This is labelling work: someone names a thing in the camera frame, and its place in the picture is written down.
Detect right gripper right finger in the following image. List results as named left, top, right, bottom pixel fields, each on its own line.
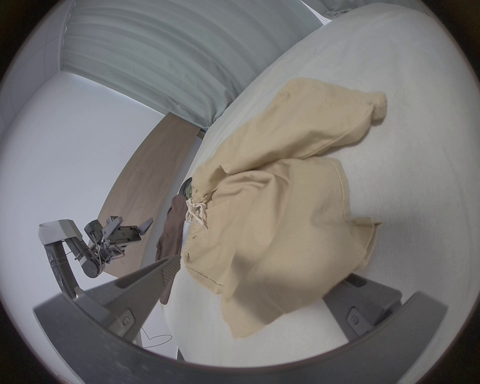
left=322, top=273, right=404, bottom=343

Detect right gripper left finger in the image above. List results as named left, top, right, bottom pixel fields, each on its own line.
left=76, top=256, right=184, bottom=344

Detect beige shorts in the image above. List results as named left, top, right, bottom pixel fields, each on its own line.
left=180, top=77, right=388, bottom=339

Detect bed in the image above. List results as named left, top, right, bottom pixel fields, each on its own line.
left=98, top=0, right=480, bottom=366

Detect brown shorts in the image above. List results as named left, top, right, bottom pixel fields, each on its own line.
left=155, top=195, right=188, bottom=305

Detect white garment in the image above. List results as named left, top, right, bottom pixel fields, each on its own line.
left=179, top=219, right=193, bottom=259

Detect grey-green curtain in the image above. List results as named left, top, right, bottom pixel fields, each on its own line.
left=60, top=0, right=324, bottom=130

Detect black cable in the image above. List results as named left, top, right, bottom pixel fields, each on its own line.
left=140, top=327, right=174, bottom=347

